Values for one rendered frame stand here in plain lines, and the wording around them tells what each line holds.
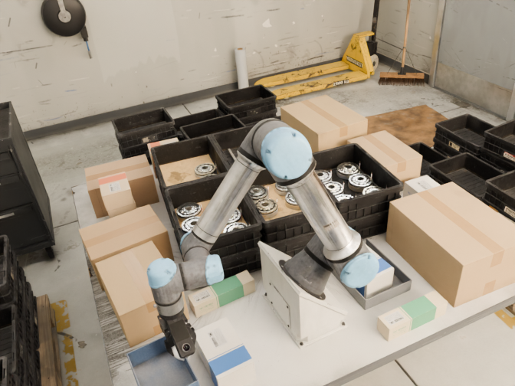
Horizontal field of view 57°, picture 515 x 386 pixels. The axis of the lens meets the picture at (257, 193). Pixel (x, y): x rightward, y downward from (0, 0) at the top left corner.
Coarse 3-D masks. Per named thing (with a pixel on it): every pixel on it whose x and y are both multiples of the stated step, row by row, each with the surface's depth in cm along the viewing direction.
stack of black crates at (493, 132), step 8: (512, 120) 291; (496, 128) 286; (504, 128) 290; (512, 128) 295; (488, 136) 281; (496, 136) 276; (504, 136) 295; (512, 136) 296; (488, 144) 284; (496, 144) 279; (504, 144) 273; (512, 144) 268; (488, 152) 286; (496, 152) 281; (504, 152) 275; (512, 152) 272; (488, 160) 289; (496, 160) 284; (504, 160) 277; (512, 160) 273; (504, 168) 279; (512, 168) 273
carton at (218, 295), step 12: (240, 276) 174; (216, 288) 170; (228, 288) 170; (240, 288) 171; (252, 288) 174; (192, 300) 166; (204, 300) 165; (216, 300) 168; (228, 300) 171; (204, 312) 168
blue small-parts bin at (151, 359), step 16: (128, 352) 140; (144, 352) 143; (160, 352) 146; (144, 368) 142; (160, 368) 142; (176, 368) 142; (144, 384) 138; (160, 384) 137; (176, 384) 137; (192, 384) 130
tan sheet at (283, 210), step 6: (264, 186) 210; (270, 186) 210; (270, 192) 206; (276, 198) 202; (282, 198) 201; (282, 204) 198; (282, 210) 194; (288, 210) 194; (294, 210) 194; (300, 210) 193; (276, 216) 191; (282, 216) 191
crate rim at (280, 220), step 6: (252, 204) 182; (258, 210) 179; (258, 216) 176; (288, 216) 174; (294, 216) 174; (300, 216) 175; (264, 222) 172; (270, 222) 172; (276, 222) 173; (282, 222) 174; (288, 222) 175
